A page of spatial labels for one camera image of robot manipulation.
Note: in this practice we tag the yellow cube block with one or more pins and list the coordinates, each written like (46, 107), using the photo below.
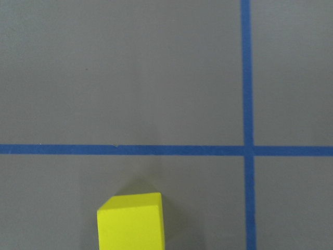
(131, 222)

